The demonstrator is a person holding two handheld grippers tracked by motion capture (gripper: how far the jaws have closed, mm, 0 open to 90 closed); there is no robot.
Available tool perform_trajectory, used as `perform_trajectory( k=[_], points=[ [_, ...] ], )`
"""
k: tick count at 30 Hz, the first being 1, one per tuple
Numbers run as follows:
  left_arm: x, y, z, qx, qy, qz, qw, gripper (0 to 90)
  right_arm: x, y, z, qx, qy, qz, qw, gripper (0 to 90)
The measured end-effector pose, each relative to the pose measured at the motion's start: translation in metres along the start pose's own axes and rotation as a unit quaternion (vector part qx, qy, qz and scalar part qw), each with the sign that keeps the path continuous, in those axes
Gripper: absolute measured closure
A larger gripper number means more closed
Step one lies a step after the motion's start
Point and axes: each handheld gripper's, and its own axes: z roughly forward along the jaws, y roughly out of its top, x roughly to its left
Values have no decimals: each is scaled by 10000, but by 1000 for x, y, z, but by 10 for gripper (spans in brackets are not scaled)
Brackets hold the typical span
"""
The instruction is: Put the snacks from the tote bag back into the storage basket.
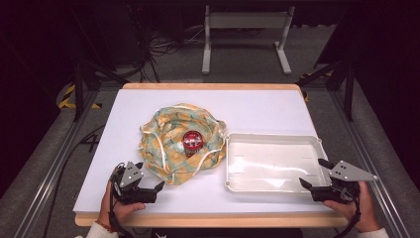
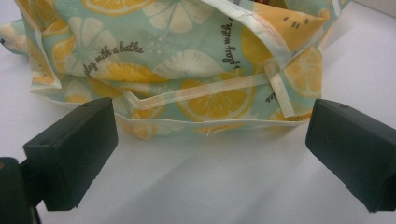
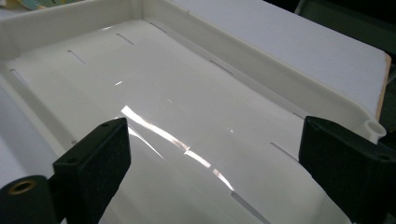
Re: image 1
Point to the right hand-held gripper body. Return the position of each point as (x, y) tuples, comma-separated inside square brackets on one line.
[(343, 173)]

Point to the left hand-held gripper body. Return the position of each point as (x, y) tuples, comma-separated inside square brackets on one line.
[(132, 195)]

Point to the white plastic tray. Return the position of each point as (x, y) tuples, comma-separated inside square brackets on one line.
[(274, 165)]

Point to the green yellow patterned cloth bag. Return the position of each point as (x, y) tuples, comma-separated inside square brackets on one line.
[(165, 132)]

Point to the red can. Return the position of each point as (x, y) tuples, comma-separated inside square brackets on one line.
[(192, 140)]

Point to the person's left hand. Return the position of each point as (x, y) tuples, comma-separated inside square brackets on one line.
[(110, 211)]

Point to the person's right hand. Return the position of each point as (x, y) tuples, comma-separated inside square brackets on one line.
[(363, 208)]

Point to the black tripod stand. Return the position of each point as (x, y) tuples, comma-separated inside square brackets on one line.
[(348, 89), (78, 89)]

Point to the white table mat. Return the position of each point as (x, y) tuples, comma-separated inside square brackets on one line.
[(257, 109)]

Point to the yellow black hazard tape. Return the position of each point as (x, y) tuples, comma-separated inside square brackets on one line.
[(67, 95)]

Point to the white metal stand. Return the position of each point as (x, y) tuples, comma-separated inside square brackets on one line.
[(246, 20)]

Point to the aluminium frame rail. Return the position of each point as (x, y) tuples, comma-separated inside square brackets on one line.
[(373, 172), (49, 172)]

